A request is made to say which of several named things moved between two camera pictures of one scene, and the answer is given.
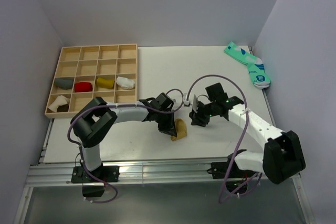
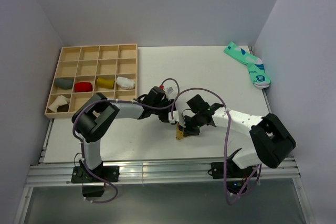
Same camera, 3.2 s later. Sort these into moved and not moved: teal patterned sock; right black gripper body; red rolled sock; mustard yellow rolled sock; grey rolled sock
Moved: right black gripper body
Not moved: mustard yellow rolled sock; red rolled sock; teal patterned sock; grey rolled sock
